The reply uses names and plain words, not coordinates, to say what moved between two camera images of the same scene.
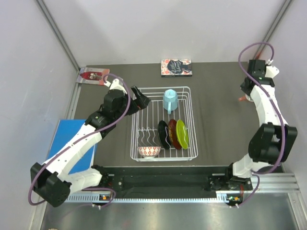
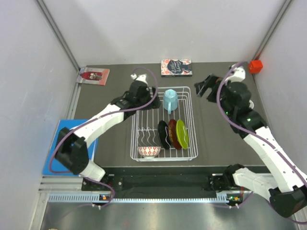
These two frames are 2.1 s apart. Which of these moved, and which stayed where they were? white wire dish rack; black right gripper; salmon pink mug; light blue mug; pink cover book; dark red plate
Moved: black right gripper; salmon pink mug
Stayed: dark red plate; pink cover book; white wire dish rack; light blue mug
